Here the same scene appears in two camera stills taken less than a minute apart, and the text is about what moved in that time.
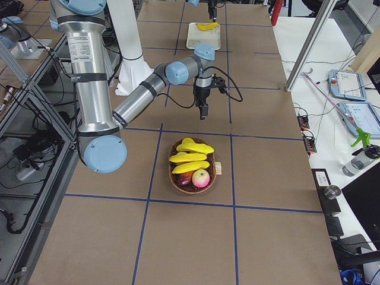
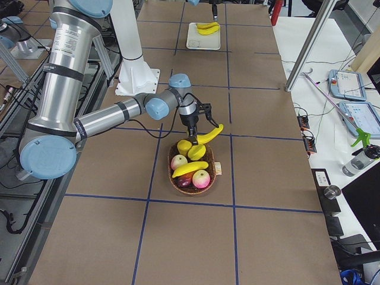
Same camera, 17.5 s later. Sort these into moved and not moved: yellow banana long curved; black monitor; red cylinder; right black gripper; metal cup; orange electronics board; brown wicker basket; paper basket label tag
Moved: right black gripper; yellow banana long curved
Not moved: orange electronics board; paper basket label tag; brown wicker basket; metal cup; black monitor; red cylinder
